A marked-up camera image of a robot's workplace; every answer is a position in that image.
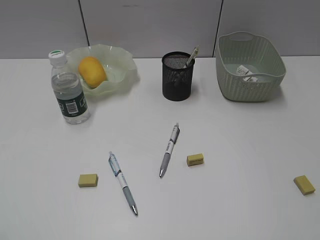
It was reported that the grey and white pen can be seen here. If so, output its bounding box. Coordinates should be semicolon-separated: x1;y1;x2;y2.
159;122;180;178

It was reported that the black mesh pen holder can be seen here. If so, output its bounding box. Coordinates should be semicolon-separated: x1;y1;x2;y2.
161;51;195;102

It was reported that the blue and white pen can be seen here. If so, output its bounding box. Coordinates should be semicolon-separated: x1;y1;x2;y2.
108;151;139;217

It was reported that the clear water bottle green label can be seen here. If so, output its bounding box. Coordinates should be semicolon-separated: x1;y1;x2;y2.
48;50;90;125

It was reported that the white waste paper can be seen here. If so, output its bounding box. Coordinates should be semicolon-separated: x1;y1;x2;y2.
236;65;258;82

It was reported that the translucent green wavy plate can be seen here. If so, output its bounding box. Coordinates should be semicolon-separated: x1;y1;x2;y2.
66;44;140;98

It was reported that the pale green woven basket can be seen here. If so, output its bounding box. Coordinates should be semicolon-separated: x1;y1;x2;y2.
215;31;287;102

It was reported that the yellow eraser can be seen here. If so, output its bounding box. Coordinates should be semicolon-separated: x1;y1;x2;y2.
186;153;204;167
293;175;316;196
78;174;99;188

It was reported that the yellow mango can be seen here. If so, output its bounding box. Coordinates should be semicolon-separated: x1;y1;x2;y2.
78;56;107;88

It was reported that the beige and white pen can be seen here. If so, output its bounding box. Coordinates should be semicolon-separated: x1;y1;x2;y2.
183;45;200;69

